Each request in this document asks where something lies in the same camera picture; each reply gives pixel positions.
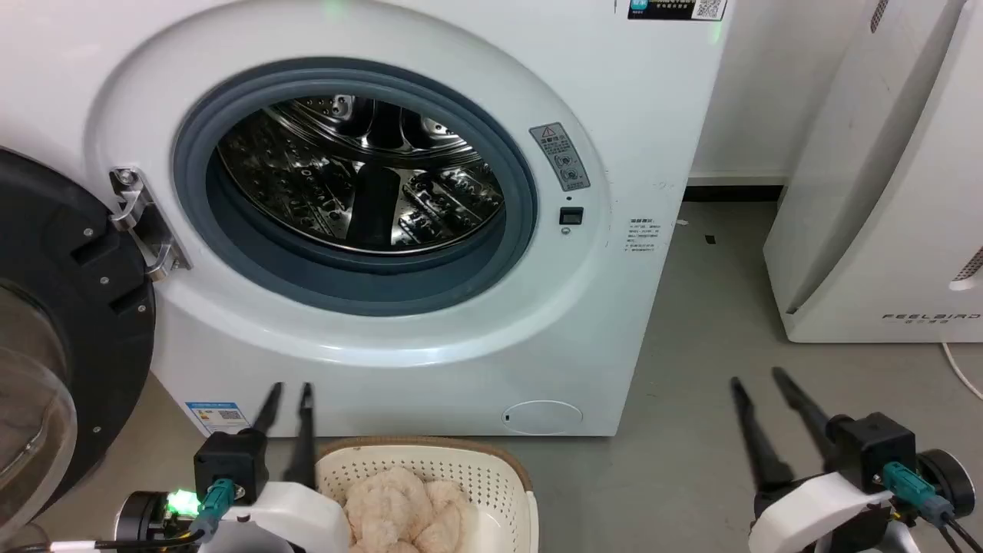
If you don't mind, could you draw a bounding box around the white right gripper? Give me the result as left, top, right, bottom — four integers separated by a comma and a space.
729, 366, 898, 553

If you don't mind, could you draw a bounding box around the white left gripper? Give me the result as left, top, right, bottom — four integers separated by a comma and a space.
201, 381, 353, 553

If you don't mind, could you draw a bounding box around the fluffy pink plush toy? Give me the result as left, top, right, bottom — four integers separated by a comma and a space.
343, 466, 471, 553

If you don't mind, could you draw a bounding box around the black round washer door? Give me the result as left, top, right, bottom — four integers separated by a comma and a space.
0, 146, 159, 538

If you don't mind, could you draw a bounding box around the stainless steel washing machine drum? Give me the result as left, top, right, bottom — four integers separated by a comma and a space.
217, 94, 505, 255

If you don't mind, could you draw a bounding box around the silver metal door hinge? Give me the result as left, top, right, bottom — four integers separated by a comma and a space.
109, 166, 191, 282

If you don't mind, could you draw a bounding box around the blue energy label sticker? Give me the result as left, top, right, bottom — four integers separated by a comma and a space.
185, 400, 251, 437

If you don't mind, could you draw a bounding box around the grey rubber door gasket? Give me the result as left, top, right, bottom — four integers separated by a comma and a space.
172, 66, 538, 317

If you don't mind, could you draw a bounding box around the white perforated laundry basket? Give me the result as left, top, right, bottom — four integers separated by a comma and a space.
315, 438, 540, 553

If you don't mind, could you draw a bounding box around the oval drain filter cover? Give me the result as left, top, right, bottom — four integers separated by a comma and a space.
502, 399, 584, 436

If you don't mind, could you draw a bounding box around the white air purifier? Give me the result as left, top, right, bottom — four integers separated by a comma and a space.
763, 0, 983, 343

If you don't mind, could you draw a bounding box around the grey warning sticker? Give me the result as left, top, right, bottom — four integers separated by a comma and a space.
529, 122, 591, 192

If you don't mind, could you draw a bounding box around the white front-load washing machine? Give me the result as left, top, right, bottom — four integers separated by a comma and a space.
0, 0, 729, 439

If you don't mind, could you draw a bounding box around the black QR code sticker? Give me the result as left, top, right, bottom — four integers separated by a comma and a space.
627, 0, 727, 22

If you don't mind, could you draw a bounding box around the left teal plug black cable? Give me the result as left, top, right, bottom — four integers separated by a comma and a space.
0, 477, 236, 553

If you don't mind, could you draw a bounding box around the teal plug black cable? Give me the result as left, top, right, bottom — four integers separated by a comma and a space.
0, 477, 236, 553
882, 461, 983, 553

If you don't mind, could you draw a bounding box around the right teal plug black cable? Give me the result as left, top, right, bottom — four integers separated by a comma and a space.
882, 461, 983, 553

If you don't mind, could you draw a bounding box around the white power cable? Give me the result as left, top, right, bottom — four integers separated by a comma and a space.
942, 341, 983, 402

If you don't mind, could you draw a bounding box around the black wall baseboard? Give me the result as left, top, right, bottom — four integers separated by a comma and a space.
683, 184, 784, 203

